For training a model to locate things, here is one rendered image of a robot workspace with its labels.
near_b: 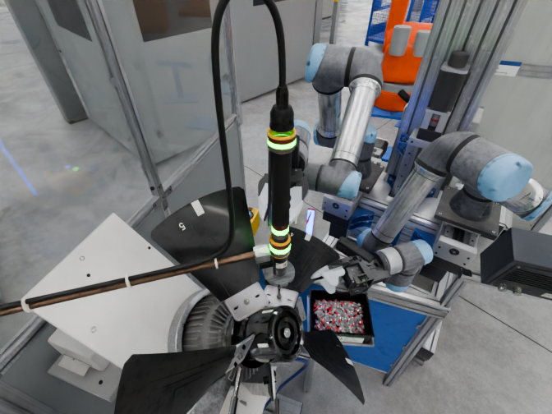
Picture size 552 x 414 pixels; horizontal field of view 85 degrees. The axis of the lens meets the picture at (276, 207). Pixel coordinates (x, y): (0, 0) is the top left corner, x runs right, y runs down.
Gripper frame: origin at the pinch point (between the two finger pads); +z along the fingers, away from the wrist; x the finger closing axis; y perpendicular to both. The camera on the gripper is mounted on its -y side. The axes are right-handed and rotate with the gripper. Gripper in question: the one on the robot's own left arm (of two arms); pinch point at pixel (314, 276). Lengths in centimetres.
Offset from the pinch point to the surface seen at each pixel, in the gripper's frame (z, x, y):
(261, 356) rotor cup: 19.8, -4.4, 16.4
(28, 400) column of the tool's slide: 80, 22, 1
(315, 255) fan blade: -3.6, 1.3, -6.6
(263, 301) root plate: 16.4, -7.6, 6.2
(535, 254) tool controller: -58, -7, 15
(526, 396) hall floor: -121, 114, 49
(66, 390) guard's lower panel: 86, 53, -9
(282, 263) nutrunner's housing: 11.2, -18.3, 3.7
